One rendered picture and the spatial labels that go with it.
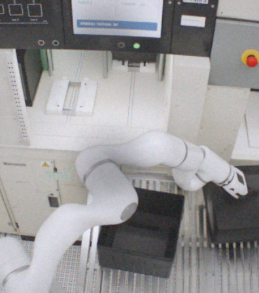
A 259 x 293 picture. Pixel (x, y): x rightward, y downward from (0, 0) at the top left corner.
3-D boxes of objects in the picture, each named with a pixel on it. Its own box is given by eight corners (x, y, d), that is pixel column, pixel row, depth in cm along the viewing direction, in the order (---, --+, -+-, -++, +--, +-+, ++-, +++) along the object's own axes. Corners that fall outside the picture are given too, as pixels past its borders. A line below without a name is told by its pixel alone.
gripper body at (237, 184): (235, 181, 152) (250, 193, 159) (229, 157, 159) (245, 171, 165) (217, 191, 156) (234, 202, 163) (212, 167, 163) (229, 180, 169)
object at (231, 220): (211, 244, 166) (218, 227, 156) (201, 180, 185) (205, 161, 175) (283, 237, 168) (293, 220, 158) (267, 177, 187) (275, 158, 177)
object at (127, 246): (113, 206, 187) (112, 182, 174) (180, 218, 183) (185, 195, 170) (97, 265, 169) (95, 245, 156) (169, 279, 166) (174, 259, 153)
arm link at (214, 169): (213, 189, 155) (233, 172, 152) (190, 174, 147) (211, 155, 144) (205, 173, 161) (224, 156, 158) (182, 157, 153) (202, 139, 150)
